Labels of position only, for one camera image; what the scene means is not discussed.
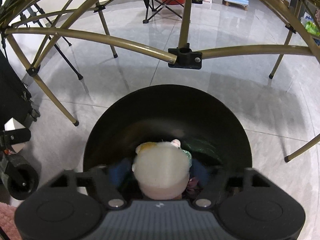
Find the green plastic bag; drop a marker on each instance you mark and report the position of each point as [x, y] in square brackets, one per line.
[312, 27]

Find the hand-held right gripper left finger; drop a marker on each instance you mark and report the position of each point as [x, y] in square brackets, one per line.
[117, 175]

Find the light blue board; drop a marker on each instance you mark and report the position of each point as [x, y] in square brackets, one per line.
[236, 1]

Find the black folding hand trolley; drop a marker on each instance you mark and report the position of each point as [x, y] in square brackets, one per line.
[22, 180]

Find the white plush toy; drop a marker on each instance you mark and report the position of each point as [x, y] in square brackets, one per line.
[160, 170]

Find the black suitcase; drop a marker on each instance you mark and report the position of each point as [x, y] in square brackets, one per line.
[12, 100]

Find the person's pink fleece clothing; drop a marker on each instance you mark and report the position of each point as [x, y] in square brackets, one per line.
[7, 217]

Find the tan slatted folding table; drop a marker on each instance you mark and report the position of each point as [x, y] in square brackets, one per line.
[185, 30]

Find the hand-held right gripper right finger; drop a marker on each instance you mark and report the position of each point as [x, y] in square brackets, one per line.
[200, 173]

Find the black round trash bin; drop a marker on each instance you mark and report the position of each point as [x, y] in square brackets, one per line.
[162, 110]

